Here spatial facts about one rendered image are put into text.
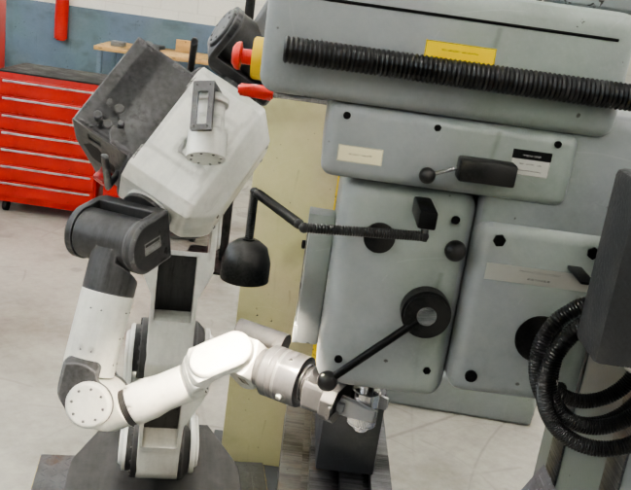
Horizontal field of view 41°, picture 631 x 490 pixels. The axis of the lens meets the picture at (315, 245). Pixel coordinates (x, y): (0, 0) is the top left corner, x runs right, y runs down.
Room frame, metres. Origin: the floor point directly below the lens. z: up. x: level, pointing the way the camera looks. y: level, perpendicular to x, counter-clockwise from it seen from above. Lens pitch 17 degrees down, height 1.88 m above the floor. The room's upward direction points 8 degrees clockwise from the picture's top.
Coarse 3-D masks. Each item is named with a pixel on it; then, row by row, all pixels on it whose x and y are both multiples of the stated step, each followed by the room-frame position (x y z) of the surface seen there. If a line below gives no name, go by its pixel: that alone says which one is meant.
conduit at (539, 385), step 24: (576, 312) 1.03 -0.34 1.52; (552, 336) 1.03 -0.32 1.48; (576, 336) 0.97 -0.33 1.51; (552, 360) 0.97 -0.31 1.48; (552, 384) 0.97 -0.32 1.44; (624, 384) 1.06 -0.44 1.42; (552, 408) 0.97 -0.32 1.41; (624, 408) 1.04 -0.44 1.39; (552, 432) 0.98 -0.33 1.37; (576, 432) 1.00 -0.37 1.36; (600, 432) 1.00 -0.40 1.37
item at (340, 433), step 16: (320, 432) 1.55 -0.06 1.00; (336, 432) 1.54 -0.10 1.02; (352, 432) 1.54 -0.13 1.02; (368, 432) 1.54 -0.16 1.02; (320, 448) 1.54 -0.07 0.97; (336, 448) 1.54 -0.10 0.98; (352, 448) 1.54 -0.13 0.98; (368, 448) 1.54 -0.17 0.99; (320, 464) 1.54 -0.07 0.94; (336, 464) 1.54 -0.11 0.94; (352, 464) 1.54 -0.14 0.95; (368, 464) 1.54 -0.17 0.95
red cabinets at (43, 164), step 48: (0, 0) 6.13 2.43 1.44; (0, 48) 6.16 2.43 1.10; (0, 96) 5.79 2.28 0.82; (48, 96) 5.78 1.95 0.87; (0, 144) 5.79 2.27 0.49; (48, 144) 5.78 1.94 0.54; (0, 192) 5.79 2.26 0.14; (48, 192) 5.78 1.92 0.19; (96, 192) 5.82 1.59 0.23; (192, 240) 5.70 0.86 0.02
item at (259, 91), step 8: (240, 88) 1.32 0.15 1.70; (248, 88) 1.32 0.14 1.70; (256, 88) 1.32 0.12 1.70; (264, 88) 1.32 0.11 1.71; (248, 96) 1.33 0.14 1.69; (256, 96) 1.32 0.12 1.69; (264, 96) 1.32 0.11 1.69; (272, 96) 1.33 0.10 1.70; (280, 96) 1.33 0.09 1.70; (288, 96) 1.33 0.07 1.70; (296, 96) 1.33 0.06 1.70; (304, 96) 1.33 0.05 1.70
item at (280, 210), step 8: (256, 192) 1.16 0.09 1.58; (264, 192) 1.15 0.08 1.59; (264, 200) 1.13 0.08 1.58; (272, 200) 1.12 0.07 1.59; (272, 208) 1.10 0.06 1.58; (280, 208) 1.09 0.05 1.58; (280, 216) 1.08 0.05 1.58; (288, 216) 1.06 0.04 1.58; (296, 216) 1.05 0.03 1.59; (296, 224) 1.04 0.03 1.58; (304, 224) 1.03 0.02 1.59
